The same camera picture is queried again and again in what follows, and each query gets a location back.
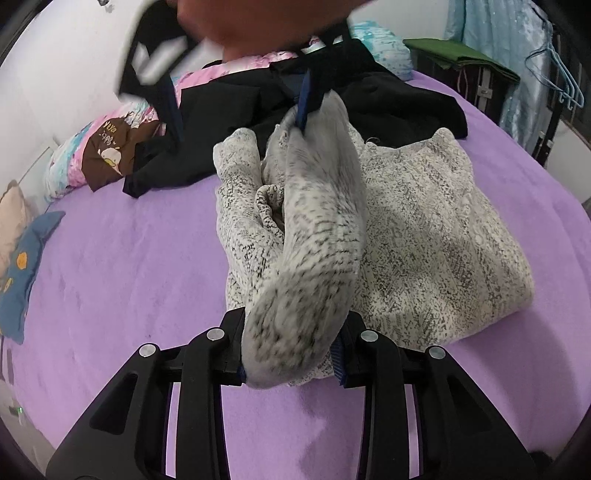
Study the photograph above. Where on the pink cartoon print pillow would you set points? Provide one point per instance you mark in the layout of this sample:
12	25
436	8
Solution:
106	147

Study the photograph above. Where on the light blue sequined pillow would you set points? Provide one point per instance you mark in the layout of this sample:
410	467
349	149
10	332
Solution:
383	46

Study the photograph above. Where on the dark cabinet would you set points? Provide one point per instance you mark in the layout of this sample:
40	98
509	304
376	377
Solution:
485	87

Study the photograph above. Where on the light blue clothes hanger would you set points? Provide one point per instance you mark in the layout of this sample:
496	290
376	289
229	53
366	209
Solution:
551	69
575	87

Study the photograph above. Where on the grey knit sweater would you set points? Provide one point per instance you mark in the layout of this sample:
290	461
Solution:
415	230

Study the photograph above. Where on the beige pillow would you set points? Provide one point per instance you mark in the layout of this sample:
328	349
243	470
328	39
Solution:
11	212

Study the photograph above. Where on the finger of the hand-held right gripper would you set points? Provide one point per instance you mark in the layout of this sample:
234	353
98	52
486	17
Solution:
307	99
168	110

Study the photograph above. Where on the light blue curtain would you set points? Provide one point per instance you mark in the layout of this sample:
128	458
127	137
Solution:
498	27

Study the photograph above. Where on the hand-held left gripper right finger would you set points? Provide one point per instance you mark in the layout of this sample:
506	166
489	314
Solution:
340	364

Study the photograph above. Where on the green folded cloth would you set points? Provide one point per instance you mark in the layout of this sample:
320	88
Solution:
452	50

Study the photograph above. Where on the purple bed sheet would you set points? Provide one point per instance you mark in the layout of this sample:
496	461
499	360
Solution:
138	258

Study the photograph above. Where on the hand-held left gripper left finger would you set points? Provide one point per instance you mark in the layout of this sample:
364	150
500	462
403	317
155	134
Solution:
231	341

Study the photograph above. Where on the black garment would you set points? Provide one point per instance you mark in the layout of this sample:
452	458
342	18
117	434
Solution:
392	106

